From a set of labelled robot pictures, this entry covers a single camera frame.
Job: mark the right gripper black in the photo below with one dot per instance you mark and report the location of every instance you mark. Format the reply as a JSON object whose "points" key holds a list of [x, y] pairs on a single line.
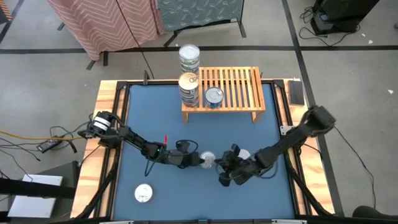
{"points": [[239, 171]]}

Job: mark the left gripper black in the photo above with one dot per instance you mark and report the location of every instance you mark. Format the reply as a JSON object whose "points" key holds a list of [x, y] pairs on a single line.
{"points": [[180, 158]]}

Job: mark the silver-lid seafood can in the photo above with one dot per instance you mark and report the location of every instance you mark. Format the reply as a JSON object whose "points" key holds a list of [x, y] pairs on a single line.
{"points": [[189, 52], [189, 69], [207, 160]]}

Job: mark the teal can silver lid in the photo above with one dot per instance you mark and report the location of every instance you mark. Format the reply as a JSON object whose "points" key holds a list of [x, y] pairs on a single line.
{"points": [[244, 153]]}

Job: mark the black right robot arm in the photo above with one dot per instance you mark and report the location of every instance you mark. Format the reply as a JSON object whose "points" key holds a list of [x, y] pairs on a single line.
{"points": [[298, 130]]}

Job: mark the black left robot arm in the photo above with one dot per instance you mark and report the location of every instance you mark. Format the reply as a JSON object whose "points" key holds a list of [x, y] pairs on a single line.
{"points": [[133, 138]]}

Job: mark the wooden slatted shelf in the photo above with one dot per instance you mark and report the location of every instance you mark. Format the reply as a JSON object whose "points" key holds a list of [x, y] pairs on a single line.
{"points": [[257, 90]]}

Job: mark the red can silver lid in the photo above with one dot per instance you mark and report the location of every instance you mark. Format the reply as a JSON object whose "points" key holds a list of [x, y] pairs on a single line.
{"points": [[143, 193]]}

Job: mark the black flat box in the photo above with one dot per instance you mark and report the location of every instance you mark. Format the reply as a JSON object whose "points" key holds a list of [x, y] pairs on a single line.
{"points": [[296, 92]]}

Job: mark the black cloth rack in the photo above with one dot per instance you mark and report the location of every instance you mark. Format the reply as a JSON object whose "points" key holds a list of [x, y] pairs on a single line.
{"points": [[105, 60], [173, 38]]}

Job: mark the black power adapter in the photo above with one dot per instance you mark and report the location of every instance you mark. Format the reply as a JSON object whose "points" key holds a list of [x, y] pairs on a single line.
{"points": [[49, 146]]}

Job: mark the black rounded object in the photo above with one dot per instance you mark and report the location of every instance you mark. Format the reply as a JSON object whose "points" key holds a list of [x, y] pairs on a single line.
{"points": [[373, 213]]}

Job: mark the pink chevron cloth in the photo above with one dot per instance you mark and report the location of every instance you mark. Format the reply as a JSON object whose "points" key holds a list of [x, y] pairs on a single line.
{"points": [[102, 25]]}

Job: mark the black metal bar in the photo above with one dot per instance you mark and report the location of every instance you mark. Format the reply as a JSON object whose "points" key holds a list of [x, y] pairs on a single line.
{"points": [[31, 188]]}

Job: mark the white box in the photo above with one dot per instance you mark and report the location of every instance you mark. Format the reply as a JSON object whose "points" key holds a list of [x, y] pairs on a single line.
{"points": [[31, 207]]}

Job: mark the black equipment case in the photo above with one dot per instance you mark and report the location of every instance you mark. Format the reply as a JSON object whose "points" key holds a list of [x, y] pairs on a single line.
{"points": [[342, 12]]}

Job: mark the orange striped object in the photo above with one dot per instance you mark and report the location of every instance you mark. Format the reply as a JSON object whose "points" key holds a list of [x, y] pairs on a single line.
{"points": [[4, 11]]}

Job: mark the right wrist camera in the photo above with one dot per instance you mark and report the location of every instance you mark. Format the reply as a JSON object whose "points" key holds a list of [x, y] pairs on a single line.
{"points": [[235, 149]]}

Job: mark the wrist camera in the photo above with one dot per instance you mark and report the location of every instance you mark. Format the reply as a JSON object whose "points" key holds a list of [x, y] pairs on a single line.
{"points": [[183, 146], [235, 149]]}

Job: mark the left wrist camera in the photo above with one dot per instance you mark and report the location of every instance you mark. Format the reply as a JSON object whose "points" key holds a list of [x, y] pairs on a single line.
{"points": [[183, 146]]}

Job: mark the white strip on frame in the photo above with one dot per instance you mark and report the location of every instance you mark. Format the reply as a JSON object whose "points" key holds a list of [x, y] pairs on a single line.
{"points": [[116, 222], [289, 221]]}

